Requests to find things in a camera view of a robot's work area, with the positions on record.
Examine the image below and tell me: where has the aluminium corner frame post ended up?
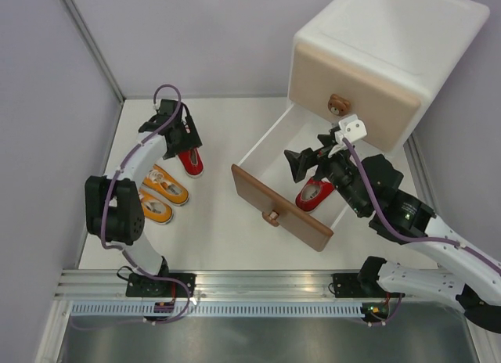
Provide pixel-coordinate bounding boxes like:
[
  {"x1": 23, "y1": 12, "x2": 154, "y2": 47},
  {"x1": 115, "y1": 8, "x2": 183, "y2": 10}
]
[{"x1": 60, "y1": 0, "x2": 126, "y2": 105}]

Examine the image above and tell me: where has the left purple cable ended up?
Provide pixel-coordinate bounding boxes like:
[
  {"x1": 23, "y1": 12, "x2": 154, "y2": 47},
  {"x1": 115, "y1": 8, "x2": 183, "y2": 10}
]
[{"x1": 99, "y1": 84, "x2": 183, "y2": 270}]

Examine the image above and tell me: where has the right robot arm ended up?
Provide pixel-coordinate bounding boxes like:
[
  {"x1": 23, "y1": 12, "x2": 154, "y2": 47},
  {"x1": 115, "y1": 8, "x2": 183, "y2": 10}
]
[{"x1": 284, "y1": 135, "x2": 500, "y2": 333}]

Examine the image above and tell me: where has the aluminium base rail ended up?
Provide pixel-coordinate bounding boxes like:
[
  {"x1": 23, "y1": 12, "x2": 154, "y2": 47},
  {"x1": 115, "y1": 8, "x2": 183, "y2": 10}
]
[{"x1": 54, "y1": 268, "x2": 451, "y2": 301}]

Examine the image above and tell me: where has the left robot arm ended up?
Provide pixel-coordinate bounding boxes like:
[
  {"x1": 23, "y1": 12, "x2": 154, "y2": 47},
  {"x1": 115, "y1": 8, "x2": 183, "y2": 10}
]
[{"x1": 85, "y1": 99, "x2": 202, "y2": 297}]

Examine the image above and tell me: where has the brown drawer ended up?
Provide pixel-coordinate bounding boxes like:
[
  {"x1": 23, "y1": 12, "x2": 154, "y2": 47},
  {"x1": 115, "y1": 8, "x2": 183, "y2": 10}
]
[{"x1": 231, "y1": 104, "x2": 349, "y2": 252}]

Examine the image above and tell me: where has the white shoe cabinet body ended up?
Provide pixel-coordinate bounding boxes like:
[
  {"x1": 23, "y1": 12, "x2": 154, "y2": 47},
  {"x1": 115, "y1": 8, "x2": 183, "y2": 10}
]
[{"x1": 293, "y1": 0, "x2": 490, "y2": 153}]

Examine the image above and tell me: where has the red sneaker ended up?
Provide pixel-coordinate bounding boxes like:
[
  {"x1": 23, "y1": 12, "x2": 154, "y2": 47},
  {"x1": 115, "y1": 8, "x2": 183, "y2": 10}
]
[
  {"x1": 295, "y1": 178, "x2": 336, "y2": 213},
  {"x1": 177, "y1": 148, "x2": 204, "y2": 178}
]

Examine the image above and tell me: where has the bear head drawer knob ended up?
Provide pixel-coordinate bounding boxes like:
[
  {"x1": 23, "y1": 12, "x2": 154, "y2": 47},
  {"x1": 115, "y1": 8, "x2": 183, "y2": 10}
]
[{"x1": 328, "y1": 94, "x2": 351, "y2": 117}]

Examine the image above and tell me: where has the right aluminium frame rail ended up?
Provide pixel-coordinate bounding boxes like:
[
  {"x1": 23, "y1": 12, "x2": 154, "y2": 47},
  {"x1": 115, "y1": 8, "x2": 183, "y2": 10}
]
[{"x1": 404, "y1": 134, "x2": 436, "y2": 207}]

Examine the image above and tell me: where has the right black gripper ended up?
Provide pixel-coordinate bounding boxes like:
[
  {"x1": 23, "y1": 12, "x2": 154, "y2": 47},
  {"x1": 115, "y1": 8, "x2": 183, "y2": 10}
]
[{"x1": 283, "y1": 134, "x2": 367, "y2": 215}]

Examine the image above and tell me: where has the white slotted cable duct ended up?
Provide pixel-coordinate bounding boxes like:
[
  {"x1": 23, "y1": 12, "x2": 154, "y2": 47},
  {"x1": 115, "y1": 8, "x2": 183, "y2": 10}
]
[{"x1": 70, "y1": 300, "x2": 365, "y2": 318}]

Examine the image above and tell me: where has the rear orange sneaker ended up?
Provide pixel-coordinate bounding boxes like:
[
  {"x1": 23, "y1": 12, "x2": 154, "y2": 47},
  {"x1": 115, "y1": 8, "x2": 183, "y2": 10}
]
[{"x1": 142, "y1": 164, "x2": 189, "y2": 206}]

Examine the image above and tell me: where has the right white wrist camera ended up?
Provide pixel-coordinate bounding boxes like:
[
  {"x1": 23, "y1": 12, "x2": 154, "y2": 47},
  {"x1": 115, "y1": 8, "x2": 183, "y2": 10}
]
[{"x1": 329, "y1": 114, "x2": 367, "y2": 156}]

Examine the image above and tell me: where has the front orange sneaker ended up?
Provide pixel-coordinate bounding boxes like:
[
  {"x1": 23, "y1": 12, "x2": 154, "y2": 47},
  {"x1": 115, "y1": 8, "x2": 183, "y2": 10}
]
[{"x1": 139, "y1": 189, "x2": 174, "y2": 225}]

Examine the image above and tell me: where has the brown drawer knob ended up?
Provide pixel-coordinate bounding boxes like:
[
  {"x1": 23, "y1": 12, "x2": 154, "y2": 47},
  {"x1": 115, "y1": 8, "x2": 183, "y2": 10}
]
[{"x1": 261, "y1": 210, "x2": 279, "y2": 227}]

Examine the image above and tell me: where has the orange sneaker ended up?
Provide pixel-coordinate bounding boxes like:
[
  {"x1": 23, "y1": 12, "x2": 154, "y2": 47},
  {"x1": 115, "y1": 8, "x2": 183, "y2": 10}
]
[
  {"x1": 139, "y1": 189, "x2": 174, "y2": 225},
  {"x1": 142, "y1": 164, "x2": 189, "y2": 206}
]

